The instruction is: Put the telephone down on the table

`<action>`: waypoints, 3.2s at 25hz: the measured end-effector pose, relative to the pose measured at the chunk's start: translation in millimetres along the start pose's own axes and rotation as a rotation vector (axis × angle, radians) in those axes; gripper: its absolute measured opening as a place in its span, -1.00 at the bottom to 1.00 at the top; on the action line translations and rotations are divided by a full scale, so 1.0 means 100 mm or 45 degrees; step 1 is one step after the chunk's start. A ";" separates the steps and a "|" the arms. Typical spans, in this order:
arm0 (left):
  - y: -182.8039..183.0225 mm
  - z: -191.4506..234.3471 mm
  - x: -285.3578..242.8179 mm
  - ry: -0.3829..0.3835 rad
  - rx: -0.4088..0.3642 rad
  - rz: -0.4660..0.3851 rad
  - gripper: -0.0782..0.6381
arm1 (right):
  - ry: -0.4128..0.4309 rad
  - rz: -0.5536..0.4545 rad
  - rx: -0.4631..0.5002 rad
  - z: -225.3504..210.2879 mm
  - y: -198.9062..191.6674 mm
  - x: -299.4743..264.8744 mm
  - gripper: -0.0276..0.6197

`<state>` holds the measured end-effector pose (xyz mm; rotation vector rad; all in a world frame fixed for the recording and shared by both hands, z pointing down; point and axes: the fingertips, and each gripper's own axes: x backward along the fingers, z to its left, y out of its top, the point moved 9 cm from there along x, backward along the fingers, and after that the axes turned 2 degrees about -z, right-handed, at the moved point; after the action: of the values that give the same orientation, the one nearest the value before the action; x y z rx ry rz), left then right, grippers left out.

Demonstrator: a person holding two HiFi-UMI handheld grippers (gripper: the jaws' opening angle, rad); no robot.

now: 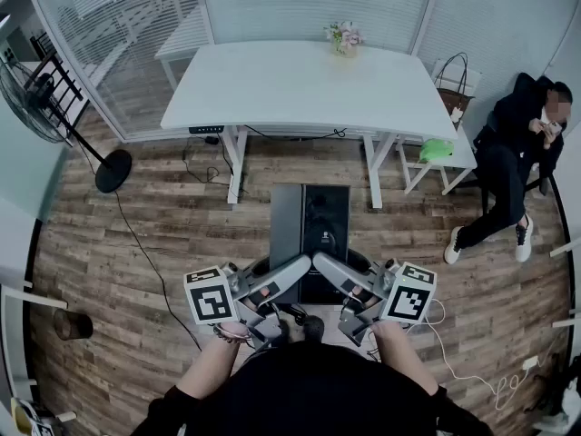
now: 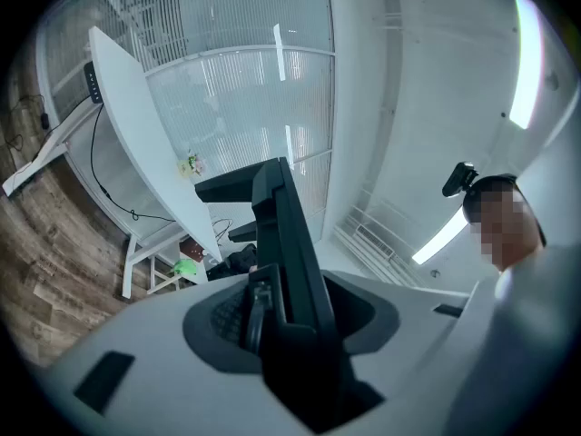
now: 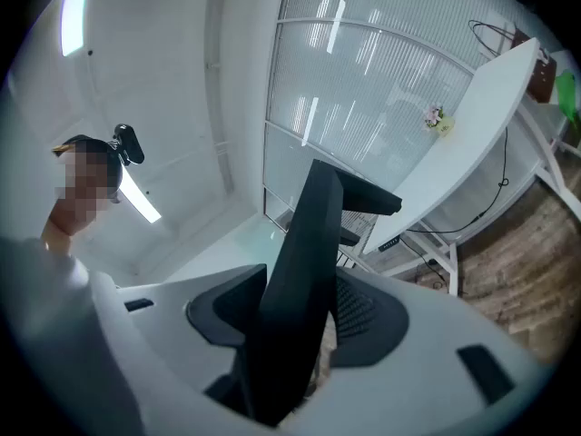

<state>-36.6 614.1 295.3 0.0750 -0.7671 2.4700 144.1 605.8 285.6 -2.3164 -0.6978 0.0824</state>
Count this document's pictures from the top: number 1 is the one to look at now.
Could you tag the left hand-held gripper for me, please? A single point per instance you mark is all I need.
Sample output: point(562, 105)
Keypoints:
point(211, 295)

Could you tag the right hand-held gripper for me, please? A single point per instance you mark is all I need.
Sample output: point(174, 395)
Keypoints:
point(406, 295)

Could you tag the black rectangular box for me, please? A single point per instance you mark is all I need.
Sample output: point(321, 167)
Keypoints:
point(327, 216)

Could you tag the person's left forearm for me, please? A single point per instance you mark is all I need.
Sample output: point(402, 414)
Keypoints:
point(209, 366)

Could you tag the person's right forearm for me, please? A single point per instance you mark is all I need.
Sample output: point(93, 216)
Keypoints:
point(399, 357)

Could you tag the person's left hand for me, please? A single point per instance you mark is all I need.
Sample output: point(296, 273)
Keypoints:
point(264, 292)

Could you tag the person's right hand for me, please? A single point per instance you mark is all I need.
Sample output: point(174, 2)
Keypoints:
point(358, 294)

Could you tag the person's black top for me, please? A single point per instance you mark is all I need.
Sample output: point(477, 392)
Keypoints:
point(308, 393)

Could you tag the green rounded object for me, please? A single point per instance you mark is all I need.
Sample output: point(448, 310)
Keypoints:
point(436, 150)

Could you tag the black desk control panel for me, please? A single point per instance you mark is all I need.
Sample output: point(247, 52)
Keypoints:
point(206, 129)

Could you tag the white side table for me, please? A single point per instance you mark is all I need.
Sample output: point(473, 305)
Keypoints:
point(463, 152)

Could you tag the large white desk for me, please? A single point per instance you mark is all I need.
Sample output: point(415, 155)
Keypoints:
point(295, 89)

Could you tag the black office chair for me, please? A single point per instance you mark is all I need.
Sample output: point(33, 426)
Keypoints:
point(485, 134)

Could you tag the black standing fan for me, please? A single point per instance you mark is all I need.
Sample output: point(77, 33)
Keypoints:
point(113, 171)

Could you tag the brown handbag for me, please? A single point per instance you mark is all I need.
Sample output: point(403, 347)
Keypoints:
point(454, 102)

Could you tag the white power strip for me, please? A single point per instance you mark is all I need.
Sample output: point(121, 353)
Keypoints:
point(529, 363)

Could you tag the pink flower bouquet vase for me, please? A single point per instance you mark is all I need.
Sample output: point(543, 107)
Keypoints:
point(343, 39)

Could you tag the white bench table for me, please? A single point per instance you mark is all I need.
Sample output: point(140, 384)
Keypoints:
point(181, 46)

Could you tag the pale side desk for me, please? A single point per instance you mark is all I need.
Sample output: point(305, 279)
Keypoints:
point(27, 171)

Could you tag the black metal rack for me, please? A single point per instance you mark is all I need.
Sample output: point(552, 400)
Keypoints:
point(63, 80)

